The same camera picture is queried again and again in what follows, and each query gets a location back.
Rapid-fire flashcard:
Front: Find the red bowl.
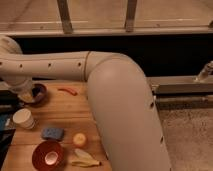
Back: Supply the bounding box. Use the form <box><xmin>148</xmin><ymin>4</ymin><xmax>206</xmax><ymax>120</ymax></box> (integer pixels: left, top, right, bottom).
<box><xmin>32</xmin><ymin>140</ymin><xmax>63</xmax><ymax>171</ymax></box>

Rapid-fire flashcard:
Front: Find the orange carrot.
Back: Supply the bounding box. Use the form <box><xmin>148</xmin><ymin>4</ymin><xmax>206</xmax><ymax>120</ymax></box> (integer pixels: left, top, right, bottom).
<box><xmin>57</xmin><ymin>88</ymin><xmax>78</xmax><ymax>96</ymax></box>

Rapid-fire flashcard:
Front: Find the wooden window post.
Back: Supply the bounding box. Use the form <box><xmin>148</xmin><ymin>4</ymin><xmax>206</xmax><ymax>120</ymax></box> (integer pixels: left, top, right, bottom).
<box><xmin>57</xmin><ymin>0</ymin><xmax>73</xmax><ymax>34</ymax></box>
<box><xmin>124</xmin><ymin>0</ymin><xmax>137</xmax><ymax>32</ymax></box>

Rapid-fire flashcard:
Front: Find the yellow banana peel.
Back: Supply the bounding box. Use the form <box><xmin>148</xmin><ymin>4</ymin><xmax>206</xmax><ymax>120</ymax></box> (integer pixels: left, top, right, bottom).
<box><xmin>70</xmin><ymin>148</ymin><xmax>101</xmax><ymax>167</ymax></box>

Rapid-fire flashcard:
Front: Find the purple bowl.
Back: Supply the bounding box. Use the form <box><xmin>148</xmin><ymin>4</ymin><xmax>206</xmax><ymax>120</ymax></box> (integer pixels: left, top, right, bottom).
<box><xmin>27</xmin><ymin>83</ymin><xmax>47</xmax><ymax>104</ymax></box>

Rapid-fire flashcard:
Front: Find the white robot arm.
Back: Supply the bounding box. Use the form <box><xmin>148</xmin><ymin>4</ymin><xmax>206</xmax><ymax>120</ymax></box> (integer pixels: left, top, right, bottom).
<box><xmin>0</xmin><ymin>36</ymin><xmax>213</xmax><ymax>171</ymax></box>

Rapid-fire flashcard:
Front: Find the white paper cup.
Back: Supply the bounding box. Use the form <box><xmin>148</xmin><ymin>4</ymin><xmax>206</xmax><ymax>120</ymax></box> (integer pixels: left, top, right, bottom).
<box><xmin>13</xmin><ymin>108</ymin><xmax>35</xmax><ymax>129</ymax></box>

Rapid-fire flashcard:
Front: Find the wooden window post right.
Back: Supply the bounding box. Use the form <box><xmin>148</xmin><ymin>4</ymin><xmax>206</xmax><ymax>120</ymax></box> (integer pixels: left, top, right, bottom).
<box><xmin>124</xmin><ymin>0</ymin><xmax>137</xmax><ymax>32</ymax></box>

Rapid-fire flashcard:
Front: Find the wooden window post left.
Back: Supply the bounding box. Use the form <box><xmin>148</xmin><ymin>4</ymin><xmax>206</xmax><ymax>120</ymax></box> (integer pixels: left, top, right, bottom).
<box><xmin>57</xmin><ymin>0</ymin><xmax>73</xmax><ymax>34</ymax></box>

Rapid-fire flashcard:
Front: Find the blue sponge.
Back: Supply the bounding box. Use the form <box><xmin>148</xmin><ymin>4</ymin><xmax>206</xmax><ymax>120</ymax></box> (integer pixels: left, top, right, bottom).
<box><xmin>41</xmin><ymin>127</ymin><xmax>64</xmax><ymax>141</ymax></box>

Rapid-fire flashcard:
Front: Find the yellow round fruit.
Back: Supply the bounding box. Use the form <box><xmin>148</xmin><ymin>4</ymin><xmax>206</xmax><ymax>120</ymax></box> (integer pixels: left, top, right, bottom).
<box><xmin>72</xmin><ymin>133</ymin><xmax>87</xmax><ymax>148</ymax></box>

